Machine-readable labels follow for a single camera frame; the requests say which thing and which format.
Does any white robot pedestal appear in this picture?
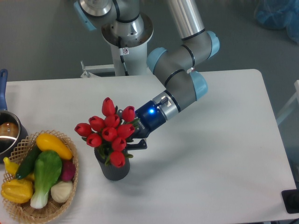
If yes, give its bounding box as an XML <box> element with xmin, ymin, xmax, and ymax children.
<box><xmin>80</xmin><ymin>13</ymin><xmax>196</xmax><ymax>78</ymax></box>

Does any black device at edge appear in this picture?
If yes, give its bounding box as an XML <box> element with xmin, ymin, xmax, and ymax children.
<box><xmin>281</xmin><ymin>189</ymin><xmax>299</xmax><ymax>214</ymax></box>

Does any blue plastic bag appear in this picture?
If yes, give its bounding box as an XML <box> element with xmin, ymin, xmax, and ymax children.
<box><xmin>254</xmin><ymin>0</ymin><xmax>299</xmax><ymax>43</ymax></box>

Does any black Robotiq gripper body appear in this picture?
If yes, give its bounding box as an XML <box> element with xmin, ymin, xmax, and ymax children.
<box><xmin>134</xmin><ymin>100</ymin><xmax>166</xmax><ymax>138</ymax></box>

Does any blue handled saucepan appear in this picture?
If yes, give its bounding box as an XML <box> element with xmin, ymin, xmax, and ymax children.
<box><xmin>0</xmin><ymin>69</ymin><xmax>28</xmax><ymax>164</ymax></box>

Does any dark green cucumber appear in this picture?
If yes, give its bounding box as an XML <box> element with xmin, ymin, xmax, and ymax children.
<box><xmin>15</xmin><ymin>145</ymin><xmax>41</xmax><ymax>180</ymax></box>

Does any red tulip bouquet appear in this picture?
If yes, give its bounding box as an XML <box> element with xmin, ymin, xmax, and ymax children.
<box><xmin>74</xmin><ymin>97</ymin><xmax>138</xmax><ymax>168</ymax></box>

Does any purple red radish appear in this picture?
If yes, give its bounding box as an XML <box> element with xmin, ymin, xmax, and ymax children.
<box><xmin>61</xmin><ymin>161</ymin><xmax>76</xmax><ymax>182</ymax></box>

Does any yellow bell pepper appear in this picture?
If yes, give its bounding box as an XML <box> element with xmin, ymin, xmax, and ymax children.
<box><xmin>1</xmin><ymin>179</ymin><xmax>33</xmax><ymax>203</ymax></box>

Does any green bok choy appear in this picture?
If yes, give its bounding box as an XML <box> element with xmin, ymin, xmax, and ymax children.
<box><xmin>30</xmin><ymin>150</ymin><xmax>62</xmax><ymax>209</ymax></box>

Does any small yellow gourd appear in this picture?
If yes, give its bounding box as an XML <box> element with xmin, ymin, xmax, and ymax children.
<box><xmin>3</xmin><ymin>157</ymin><xmax>35</xmax><ymax>181</ymax></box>

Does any white garlic bulb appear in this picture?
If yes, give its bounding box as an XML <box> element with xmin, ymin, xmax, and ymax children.
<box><xmin>50</xmin><ymin>181</ymin><xmax>73</xmax><ymax>203</ymax></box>

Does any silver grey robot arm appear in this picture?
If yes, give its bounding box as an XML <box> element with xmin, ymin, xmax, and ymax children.
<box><xmin>74</xmin><ymin>0</ymin><xmax>220</xmax><ymax>150</ymax></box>

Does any dark grey ribbed vase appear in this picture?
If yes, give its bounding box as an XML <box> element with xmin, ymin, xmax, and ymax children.
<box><xmin>94</xmin><ymin>148</ymin><xmax>130</xmax><ymax>181</ymax></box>

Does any yellow squash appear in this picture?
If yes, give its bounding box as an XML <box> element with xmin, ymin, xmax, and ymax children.
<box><xmin>36</xmin><ymin>133</ymin><xmax>73</xmax><ymax>160</ymax></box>

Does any woven wicker basket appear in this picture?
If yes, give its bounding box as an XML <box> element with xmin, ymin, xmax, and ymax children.
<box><xmin>2</xmin><ymin>130</ymin><xmax>78</xmax><ymax>224</ymax></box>

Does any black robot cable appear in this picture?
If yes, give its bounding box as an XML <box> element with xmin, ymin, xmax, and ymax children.
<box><xmin>118</xmin><ymin>37</ymin><xmax>129</xmax><ymax>76</ymax></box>

